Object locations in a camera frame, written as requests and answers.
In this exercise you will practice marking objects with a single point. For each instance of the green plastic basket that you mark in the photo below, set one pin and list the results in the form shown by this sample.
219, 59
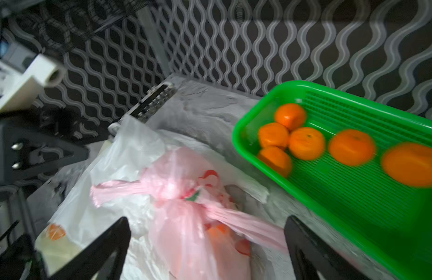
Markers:
388, 221

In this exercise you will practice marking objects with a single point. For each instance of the orange lower left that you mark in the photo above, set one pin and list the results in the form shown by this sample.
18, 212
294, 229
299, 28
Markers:
276, 159

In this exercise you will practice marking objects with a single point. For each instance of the large orange top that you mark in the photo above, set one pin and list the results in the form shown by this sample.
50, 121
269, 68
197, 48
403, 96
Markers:
409, 164

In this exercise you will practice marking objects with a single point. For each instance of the pink plastic bag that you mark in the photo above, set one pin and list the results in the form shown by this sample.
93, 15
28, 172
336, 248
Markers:
188, 198

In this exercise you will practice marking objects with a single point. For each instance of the white plastic bag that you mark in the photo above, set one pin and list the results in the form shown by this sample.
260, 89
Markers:
136, 147

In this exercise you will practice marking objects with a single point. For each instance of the black wire basket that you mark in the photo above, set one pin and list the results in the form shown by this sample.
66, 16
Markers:
61, 25

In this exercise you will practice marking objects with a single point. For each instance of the large orange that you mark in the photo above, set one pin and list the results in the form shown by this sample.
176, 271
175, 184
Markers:
352, 147
409, 164

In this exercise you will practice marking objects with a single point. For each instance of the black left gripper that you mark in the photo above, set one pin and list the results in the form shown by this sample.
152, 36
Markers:
25, 153

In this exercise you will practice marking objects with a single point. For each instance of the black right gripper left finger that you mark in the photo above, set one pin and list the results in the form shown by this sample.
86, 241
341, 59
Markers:
103, 259

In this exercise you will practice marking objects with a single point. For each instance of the socket set rail holder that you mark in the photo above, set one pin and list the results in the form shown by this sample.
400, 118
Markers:
156, 97

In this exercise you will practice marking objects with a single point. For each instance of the orange far left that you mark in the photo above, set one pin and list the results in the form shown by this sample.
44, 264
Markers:
291, 115

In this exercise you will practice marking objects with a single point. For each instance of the orange top centre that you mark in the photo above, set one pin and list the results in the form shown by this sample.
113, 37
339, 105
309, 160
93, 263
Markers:
219, 229

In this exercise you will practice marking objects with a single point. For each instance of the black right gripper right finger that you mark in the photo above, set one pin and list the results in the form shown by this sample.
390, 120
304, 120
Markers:
311, 256

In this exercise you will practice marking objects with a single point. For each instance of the yellow bag with orange print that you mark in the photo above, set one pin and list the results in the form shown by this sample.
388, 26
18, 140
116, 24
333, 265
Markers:
56, 248

